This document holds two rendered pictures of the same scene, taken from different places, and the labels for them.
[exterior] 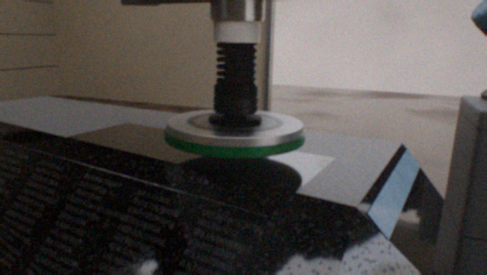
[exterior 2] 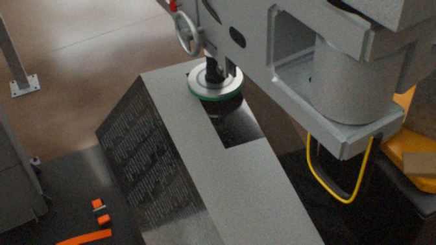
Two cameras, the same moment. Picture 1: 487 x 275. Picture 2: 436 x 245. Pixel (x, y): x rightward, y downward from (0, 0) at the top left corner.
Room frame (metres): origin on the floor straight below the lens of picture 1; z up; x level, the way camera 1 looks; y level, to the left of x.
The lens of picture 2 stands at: (1.61, 0.96, 2.01)
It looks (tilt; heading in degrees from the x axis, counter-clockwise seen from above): 44 degrees down; 224
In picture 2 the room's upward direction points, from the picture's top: 4 degrees counter-clockwise
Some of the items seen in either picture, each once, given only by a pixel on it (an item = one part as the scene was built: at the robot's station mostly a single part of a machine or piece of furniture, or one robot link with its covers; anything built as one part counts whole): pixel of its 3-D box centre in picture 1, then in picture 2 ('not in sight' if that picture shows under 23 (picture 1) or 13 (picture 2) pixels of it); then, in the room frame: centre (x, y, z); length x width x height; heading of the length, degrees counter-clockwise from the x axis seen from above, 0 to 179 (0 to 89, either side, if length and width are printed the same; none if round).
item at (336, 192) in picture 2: not in sight; (337, 153); (0.82, 0.64, 1.10); 0.23 x 0.03 x 0.32; 72
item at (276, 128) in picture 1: (235, 124); (215, 78); (0.61, 0.02, 0.92); 0.21 x 0.21 x 0.01
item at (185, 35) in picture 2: not in sight; (196, 30); (0.76, 0.09, 1.24); 0.15 x 0.10 x 0.15; 72
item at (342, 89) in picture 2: not in sight; (355, 67); (0.82, 0.64, 1.39); 0.19 x 0.19 x 0.20
